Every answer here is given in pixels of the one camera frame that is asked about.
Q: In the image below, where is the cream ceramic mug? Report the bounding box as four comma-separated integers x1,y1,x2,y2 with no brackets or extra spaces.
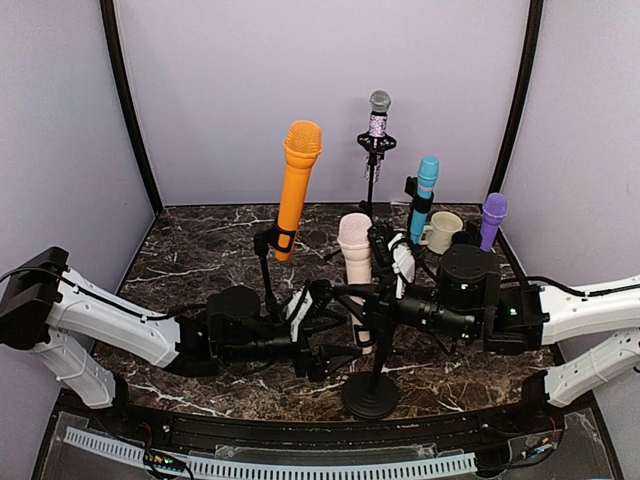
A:
419,211,464,255

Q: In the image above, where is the white slotted cable duct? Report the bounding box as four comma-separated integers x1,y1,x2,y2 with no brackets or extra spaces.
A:
63,427,477,479

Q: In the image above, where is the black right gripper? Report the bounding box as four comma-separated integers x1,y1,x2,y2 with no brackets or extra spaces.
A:
331,267,478,342

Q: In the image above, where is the black round-base stand, blue mic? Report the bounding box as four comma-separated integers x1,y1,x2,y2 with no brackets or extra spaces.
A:
405,176,436,244

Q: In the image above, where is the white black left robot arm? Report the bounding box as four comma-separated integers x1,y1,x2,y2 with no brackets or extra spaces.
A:
1,247,361,436

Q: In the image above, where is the black round-base stand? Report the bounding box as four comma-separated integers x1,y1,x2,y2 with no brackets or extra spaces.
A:
405,176,436,244
253,221,297,323
465,221,482,247
341,322,398,420

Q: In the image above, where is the dark blue ceramic mug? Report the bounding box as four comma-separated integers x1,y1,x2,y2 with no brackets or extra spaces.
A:
451,230,473,245

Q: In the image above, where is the purple microphone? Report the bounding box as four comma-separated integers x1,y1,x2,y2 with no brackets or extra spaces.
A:
480,192,508,252

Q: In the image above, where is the orange microphone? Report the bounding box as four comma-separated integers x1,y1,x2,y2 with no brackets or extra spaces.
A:
277,120,322,238

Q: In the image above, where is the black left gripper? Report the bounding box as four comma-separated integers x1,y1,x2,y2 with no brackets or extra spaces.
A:
222,323,364,383

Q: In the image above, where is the small circuit board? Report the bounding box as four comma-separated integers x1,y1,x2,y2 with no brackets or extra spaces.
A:
143,449,185,475

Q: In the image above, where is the light blue microphone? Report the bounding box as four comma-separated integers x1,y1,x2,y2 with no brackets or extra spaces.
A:
409,156,439,244

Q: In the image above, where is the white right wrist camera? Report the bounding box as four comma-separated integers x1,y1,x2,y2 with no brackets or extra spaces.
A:
367,223,416,299

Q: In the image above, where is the black tripod microphone stand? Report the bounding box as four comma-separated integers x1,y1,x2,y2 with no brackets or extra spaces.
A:
356,132,397,218

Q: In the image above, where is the black enclosure frame post right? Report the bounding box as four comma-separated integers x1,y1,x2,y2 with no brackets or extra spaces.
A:
487,0,545,194

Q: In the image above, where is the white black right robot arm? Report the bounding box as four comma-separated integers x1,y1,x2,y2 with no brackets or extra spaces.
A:
333,245,639,434

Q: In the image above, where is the black round-base stand, purple mic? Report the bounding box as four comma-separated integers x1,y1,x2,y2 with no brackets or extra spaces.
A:
465,221,482,247

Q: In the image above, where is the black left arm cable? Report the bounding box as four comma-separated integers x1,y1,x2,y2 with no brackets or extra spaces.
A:
0,267,211,321

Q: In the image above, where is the black enclosure frame post left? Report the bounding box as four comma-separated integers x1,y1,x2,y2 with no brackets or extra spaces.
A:
99,0,164,216

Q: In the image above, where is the black table edge rail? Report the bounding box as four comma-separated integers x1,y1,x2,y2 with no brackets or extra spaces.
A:
82,369,566,464

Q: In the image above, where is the black enclosure frame post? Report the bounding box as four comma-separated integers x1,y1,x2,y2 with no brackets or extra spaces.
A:
487,0,545,194
99,0,164,216

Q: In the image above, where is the glitter silver microphone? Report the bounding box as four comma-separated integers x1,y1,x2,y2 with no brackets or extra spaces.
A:
367,90,391,182

